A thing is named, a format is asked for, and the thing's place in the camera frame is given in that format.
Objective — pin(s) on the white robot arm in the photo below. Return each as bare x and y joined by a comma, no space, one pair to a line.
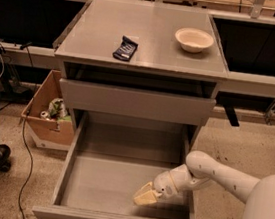
198,171

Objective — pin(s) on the black bracket under rail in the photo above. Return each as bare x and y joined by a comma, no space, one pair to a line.
231,115

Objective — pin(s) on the white paper bowl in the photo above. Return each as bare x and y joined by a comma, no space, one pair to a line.
193,40

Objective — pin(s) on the grey top drawer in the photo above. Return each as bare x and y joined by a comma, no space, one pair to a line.
136,103

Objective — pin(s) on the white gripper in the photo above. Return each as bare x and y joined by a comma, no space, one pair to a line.
163,185

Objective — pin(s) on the brown cardboard box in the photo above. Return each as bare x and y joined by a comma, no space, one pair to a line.
47,133

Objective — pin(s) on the grey drawer cabinet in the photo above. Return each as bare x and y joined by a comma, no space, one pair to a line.
159,63

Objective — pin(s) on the dark blue snack bag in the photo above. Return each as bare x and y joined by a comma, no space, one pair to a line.
126,50

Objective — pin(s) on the grey drawer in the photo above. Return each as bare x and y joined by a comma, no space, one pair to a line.
136,103
111,157

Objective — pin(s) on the green white crumpled trash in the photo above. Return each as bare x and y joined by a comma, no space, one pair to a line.
56,111

